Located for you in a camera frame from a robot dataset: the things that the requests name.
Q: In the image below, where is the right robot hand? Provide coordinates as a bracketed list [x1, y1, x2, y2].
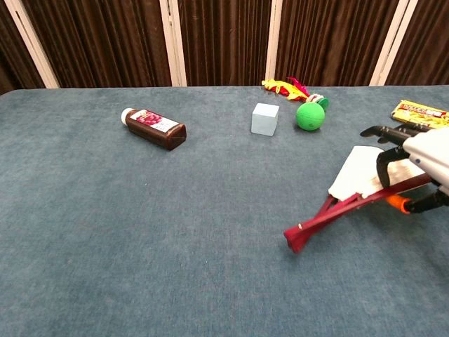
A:
[360, 123, 449, 215]

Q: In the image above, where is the red-ribbed paper folding fan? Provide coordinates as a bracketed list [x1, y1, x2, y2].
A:
[283, 145, 433, 253]

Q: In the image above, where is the yellow snack package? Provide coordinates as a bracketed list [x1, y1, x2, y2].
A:
[390, 100, 449, 129]

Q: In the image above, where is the green ball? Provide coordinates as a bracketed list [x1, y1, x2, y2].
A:
[295, 101, 326, 133]

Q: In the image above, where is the colourful feather shuttlecock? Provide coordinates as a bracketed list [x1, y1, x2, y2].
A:
[261, 77, 330, 112]

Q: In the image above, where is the light blue cube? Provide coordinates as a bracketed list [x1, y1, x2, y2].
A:
[250, 103, 281, 136]

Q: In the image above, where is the dark juice bottle white cap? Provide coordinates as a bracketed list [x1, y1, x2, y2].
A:
[121, 107, 187, 151]

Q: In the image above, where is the white partition frame post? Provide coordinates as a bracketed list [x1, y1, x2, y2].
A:
[264, 0, 283, 85]
[369, 0, 410, 87]
[3, 0, 60, 88]
[159, 0, 187, 88]

